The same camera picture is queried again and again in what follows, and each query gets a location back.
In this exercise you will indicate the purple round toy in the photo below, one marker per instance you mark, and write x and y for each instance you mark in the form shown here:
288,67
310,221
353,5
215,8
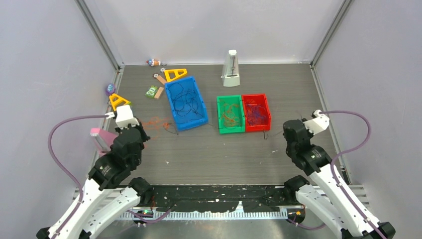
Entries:
110,89

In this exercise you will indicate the yellow triangle toy on green block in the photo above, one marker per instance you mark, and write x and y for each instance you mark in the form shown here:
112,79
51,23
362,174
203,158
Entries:
116,100

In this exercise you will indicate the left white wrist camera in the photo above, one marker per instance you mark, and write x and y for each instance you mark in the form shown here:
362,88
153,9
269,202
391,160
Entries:
123,116

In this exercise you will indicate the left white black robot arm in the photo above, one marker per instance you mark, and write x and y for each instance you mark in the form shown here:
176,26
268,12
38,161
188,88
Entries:
84,219

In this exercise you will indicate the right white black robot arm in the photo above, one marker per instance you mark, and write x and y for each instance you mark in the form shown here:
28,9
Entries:
338,207

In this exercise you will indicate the small colourful figurine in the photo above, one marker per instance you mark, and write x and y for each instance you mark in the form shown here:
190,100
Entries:
153,62

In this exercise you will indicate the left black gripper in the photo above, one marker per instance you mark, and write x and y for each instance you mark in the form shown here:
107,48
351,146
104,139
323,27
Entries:
145,136

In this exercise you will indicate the red plastic bin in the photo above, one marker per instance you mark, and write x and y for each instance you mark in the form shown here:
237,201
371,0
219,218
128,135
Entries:
256,111

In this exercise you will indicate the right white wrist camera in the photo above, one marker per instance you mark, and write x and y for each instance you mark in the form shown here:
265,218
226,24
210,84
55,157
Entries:
318,123

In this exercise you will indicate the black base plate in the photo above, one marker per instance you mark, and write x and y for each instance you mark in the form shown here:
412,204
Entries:
219,198

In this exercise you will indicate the pink tape dispenser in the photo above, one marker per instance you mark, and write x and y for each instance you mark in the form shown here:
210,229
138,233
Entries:
103,140

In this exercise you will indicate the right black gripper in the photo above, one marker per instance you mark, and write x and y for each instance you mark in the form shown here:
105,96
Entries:
310,134

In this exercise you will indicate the tan wooden block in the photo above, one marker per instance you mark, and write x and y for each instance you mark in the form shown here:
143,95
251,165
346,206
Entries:
159,93

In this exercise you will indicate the blue plastic bin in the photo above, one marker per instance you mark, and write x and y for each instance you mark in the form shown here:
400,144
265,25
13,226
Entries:
188,107

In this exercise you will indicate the green plastic bin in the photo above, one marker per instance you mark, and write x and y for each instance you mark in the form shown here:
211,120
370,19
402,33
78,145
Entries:
231,118

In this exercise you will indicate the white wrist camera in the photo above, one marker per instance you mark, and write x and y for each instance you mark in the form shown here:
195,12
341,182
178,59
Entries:
123,116
318,123

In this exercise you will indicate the white metronome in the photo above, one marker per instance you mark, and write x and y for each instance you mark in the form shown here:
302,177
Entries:
230,73

